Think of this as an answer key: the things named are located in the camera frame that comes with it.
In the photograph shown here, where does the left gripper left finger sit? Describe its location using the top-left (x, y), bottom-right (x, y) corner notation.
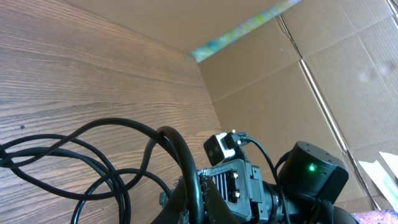
top-left (151, 182), bottom-right (190, 224)

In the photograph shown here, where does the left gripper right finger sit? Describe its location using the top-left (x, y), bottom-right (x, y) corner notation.
top-left (201, 175), bottom-right (239, 224)

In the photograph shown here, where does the thin black cable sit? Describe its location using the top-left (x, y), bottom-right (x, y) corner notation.
top-left (0, 133), bottom-right (172, 224)

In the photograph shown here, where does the thick black USB cable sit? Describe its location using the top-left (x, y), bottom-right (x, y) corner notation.
top-left (0, 117), bottom-right (205, 224)

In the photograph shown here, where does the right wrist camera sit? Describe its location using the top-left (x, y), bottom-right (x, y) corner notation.
top-left (203, 130), bottom-right (248, 166)

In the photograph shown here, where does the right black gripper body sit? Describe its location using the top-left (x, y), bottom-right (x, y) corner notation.
top-left (198, 159), bottom-right (264, 223)

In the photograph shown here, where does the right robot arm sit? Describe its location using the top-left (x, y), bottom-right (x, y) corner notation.
top-left (155, 133), bottom-right (354, 223)

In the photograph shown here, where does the right camera cable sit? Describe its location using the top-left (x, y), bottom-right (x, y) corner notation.
top-left (241, 136), bottom-right (292, 224)

